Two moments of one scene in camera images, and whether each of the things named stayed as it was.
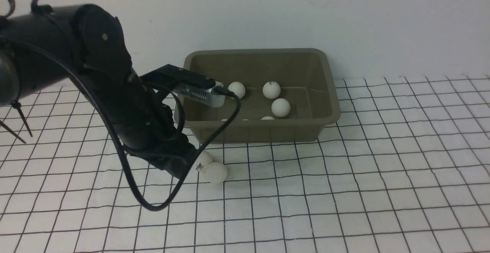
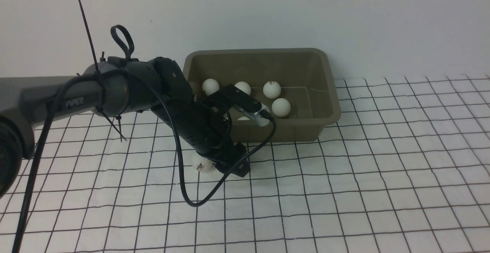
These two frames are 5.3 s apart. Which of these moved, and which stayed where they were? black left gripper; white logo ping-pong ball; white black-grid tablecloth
Moved: black left gripper
Stayed: white logo ping-pong ball; white black-grid tablecloth
